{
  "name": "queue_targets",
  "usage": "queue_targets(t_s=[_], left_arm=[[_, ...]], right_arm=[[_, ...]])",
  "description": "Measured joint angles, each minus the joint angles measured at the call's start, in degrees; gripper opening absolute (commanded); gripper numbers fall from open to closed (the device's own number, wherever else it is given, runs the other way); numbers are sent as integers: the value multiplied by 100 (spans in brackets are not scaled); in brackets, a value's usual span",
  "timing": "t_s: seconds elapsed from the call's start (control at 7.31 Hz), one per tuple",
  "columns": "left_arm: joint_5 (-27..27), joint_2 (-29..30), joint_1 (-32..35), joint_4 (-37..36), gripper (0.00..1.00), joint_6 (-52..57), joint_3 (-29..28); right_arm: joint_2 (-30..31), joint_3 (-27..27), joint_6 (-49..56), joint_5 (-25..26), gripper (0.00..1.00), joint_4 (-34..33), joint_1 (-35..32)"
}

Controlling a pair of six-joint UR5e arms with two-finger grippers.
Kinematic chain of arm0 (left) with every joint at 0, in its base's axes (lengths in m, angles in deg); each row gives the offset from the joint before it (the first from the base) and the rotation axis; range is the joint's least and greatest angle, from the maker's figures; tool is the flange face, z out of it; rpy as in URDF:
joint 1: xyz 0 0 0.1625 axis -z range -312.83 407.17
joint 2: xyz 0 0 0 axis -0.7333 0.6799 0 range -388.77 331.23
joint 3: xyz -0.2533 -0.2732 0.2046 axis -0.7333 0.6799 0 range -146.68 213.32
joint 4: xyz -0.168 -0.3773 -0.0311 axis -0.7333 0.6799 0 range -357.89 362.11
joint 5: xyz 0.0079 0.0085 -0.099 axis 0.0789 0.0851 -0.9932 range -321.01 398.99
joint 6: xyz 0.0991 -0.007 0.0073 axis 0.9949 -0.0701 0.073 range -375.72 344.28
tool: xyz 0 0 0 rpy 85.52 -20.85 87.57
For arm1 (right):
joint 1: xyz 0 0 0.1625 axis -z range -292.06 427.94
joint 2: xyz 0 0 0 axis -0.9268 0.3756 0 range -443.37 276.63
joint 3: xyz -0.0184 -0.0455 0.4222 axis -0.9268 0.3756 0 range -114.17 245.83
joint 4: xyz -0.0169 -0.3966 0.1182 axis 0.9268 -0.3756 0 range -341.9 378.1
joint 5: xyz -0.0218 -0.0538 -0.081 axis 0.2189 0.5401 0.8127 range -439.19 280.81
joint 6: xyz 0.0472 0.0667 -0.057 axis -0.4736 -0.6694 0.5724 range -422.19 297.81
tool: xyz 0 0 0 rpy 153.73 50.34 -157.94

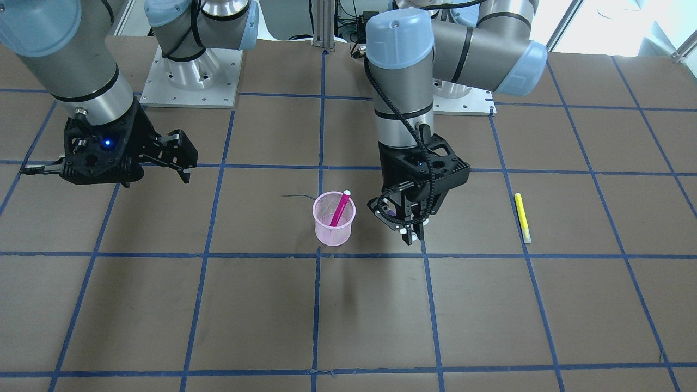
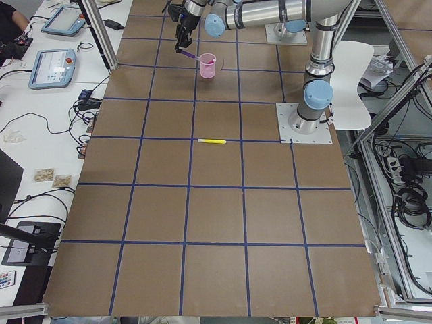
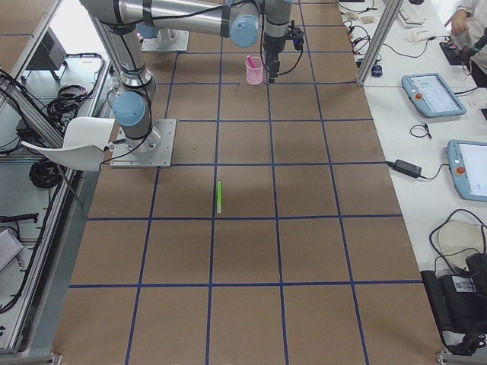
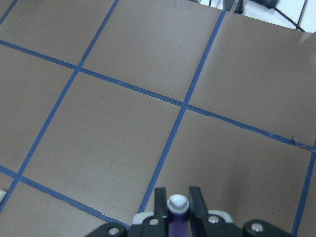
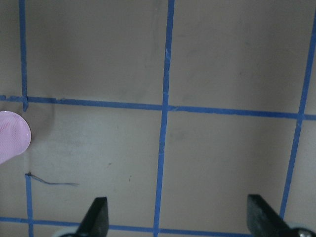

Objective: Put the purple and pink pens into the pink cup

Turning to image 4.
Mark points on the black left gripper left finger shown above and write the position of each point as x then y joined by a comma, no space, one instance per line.
161,211

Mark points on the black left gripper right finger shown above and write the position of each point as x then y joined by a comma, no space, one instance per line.
198,211

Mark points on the purple marker pen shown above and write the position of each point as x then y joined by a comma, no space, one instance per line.
178,211

